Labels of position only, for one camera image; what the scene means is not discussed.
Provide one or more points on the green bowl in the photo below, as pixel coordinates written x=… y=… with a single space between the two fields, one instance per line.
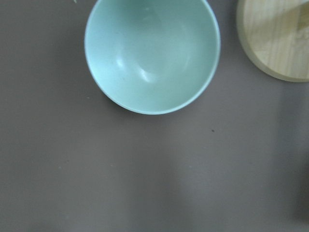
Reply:
x=152 y=57

